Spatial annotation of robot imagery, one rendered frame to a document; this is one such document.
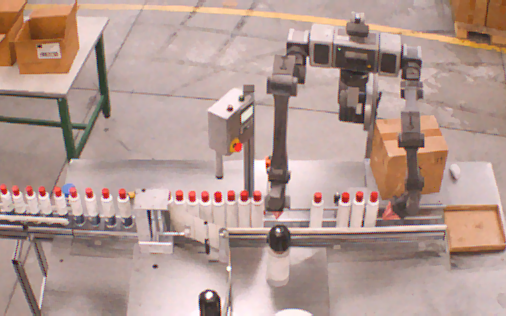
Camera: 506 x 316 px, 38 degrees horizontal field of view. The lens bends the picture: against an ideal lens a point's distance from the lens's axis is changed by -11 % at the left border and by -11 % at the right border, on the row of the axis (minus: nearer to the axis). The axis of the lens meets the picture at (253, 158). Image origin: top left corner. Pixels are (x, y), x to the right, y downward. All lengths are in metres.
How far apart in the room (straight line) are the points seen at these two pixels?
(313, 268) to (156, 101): 2.50
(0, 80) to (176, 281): 1.95
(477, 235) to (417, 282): 0.42
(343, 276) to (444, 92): 2.66
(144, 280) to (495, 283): 1.52
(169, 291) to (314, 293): 0.58
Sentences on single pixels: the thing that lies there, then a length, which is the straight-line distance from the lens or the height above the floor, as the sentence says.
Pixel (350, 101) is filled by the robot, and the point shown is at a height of 1.21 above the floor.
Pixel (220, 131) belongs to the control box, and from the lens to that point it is 3.07.
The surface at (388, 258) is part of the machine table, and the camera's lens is 3.41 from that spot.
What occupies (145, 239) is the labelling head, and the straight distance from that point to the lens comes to 3.29.
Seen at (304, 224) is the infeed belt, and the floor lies 0.88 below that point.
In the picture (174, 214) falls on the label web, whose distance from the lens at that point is 3.30.
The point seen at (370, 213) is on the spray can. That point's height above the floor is 0.99.
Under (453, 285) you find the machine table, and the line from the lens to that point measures 3.36.
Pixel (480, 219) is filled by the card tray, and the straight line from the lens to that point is 3.65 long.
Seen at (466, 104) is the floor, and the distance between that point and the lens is 5.66.
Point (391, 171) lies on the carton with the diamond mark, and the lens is 3.50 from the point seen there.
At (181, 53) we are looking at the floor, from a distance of 5.91.
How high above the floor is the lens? 3.41
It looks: 43 degrees down
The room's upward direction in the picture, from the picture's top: straight up
